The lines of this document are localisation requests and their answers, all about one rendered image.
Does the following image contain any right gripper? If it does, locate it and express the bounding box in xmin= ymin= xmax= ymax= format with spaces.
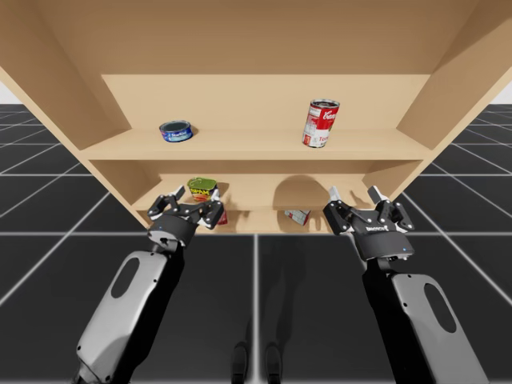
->
xmin=322 ymin=184 xmax=416 ymax=262

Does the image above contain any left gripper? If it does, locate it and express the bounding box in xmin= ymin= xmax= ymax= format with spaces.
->
xmin=146 ymin=185 xmax=225 ymax=250

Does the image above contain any green and blue rectangular can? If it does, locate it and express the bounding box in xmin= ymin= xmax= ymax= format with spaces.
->
xmin=186 ymin=177 xmax=220 ymax=204

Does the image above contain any blue flat can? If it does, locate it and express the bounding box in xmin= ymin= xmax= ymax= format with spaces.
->
xmin=158 ymin=118 xmax=197 ymax=144

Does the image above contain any red and white can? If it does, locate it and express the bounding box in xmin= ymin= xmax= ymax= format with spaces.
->
xmin=301 ymin=98 xmax=342 ymax=150

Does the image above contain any pale wooden shelf unit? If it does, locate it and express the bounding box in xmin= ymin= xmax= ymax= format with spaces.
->
xmin=0 ymin=0 xmax=512 ymax=236

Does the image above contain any red and white carton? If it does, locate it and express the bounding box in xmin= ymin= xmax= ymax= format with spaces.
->
xmin=284 ymin=208 xmax=312 ymax=226

